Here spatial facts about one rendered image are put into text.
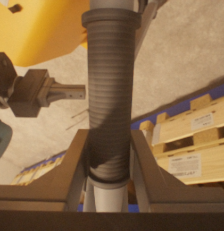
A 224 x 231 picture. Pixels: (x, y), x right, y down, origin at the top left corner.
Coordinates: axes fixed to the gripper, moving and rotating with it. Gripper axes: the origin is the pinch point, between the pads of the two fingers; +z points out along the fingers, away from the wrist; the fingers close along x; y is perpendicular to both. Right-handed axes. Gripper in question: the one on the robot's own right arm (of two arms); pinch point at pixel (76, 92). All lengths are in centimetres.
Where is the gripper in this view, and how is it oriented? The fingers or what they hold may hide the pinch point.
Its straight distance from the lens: 40.6
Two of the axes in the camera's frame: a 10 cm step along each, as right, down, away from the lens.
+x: -0.1, 7.3, -6.9
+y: -0.2, 6.9, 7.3
